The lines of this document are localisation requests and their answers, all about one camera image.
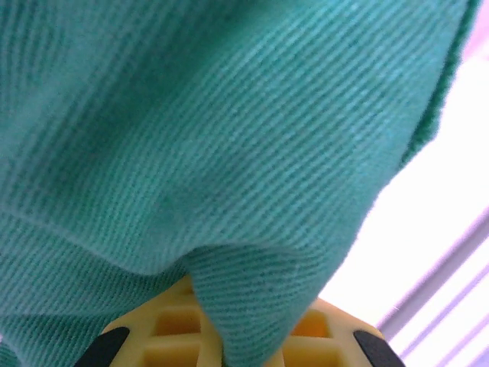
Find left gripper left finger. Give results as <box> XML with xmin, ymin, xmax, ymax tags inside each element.
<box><xmin>78</xmin><ymin>274</ymin><xmax>226</xmax><ymax>367</ymax></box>

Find green long pants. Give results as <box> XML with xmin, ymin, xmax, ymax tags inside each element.
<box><xmin>0</xmin><ymin>0</ymin><xmax>477</xmax><ymax>367</ymax></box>

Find wide grooved aluminium rail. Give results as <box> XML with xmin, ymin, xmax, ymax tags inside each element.
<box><xmin>376</xmin><ymin>206</ymin><xmax>489</xmax><ymax>367</ymax></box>

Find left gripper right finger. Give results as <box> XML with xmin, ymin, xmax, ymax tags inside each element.
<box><xmin>280</xmin><ymin>297</ymin><xmax>406</xmax><ymax>367</ymax></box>

